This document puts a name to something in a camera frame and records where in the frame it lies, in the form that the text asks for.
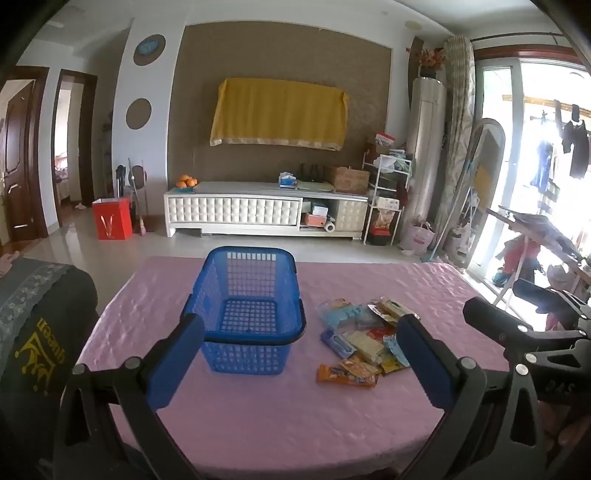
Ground blue striped biscuit packet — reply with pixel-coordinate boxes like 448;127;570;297
317;298;369;330

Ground clear soda cracker packet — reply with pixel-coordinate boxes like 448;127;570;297
345;331;386;365

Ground green label cracker packet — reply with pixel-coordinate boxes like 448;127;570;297
367;297;418;326

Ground orange snack bar packet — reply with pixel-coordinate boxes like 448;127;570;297
317;364;378;388

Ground pink quilted tablecloth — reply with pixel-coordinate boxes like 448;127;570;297
78;255;512;476

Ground dark blue snack packet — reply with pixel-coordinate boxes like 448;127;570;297
320;329;356;359

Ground blue plastic basket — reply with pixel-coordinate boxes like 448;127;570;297
183;246;307;375

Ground pink shopping bag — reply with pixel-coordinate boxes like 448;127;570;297
399;222;435;255

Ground red gift box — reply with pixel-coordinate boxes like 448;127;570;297
92;198;132;240

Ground white metal shelf rack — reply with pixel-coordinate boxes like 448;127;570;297
363;144;413;245

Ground white tufted TV cabinet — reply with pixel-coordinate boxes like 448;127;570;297
163;181;369;240

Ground oranges on plate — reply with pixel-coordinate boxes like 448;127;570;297
175;175;198;188

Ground cardboard box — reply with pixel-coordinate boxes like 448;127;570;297
325;166;370;195

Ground brown wooden door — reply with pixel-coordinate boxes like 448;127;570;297
1;66;48;242

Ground silver standing air conditioner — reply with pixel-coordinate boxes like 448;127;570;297
404;77;447;224

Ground blue tissue box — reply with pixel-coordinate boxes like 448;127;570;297
279;172;297;189

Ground yellow cloth cover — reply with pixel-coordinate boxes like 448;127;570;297
209;78;349;151

